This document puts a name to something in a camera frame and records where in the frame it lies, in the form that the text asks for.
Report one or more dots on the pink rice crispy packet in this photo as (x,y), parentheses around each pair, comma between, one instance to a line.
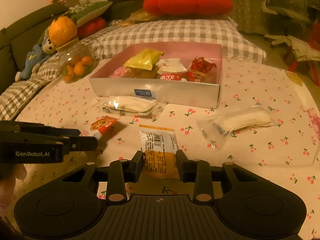
(119,72)

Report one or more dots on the large orange fruit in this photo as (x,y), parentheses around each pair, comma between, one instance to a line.
(62,30)

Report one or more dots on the grey checked pillow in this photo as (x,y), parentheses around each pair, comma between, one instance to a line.
(114,38)

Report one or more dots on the glass jar with oranges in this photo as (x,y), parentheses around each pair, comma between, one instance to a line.
(75,60)

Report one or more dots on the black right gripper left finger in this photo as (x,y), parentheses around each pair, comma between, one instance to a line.
(121,172)

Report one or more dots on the cherry print bedsheet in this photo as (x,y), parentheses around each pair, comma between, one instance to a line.
(286,153)

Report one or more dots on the blue plush toy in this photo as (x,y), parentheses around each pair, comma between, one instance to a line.
(35,58)

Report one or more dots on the red plush cushion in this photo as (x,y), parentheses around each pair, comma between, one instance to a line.
(188,7)

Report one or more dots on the white cookie packet red top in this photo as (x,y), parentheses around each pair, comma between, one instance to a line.
(101,126)

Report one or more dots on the left hand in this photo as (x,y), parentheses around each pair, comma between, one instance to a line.
(9,174)

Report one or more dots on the silver box pink inside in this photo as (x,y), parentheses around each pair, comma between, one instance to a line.
(197,94)

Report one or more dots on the yellow snack packet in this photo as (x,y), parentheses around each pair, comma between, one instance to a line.
(145,59)

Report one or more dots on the grey office chair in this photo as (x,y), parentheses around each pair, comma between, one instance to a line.
(288,10)

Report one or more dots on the red round snack packet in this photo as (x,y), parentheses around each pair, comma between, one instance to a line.
(180,76)

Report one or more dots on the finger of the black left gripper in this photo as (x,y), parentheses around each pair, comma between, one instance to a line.
(78,143)
(35,128)

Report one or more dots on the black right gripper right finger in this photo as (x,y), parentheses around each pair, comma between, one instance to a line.
(197,172)

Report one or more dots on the gold foil snack bar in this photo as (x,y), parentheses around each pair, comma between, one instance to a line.
(136,73)

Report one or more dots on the red wrapped candy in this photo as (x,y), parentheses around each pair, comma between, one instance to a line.
(200,64)

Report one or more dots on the clear packet white cake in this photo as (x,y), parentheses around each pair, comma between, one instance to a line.
(130,106)

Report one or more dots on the green white cushion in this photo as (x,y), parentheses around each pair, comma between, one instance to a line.
(82,14)

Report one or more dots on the clear packet white roll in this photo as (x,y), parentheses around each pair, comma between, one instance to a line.
(218,128)

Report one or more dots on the orange white snack packet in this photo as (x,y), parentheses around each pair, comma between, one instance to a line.
(159,145)

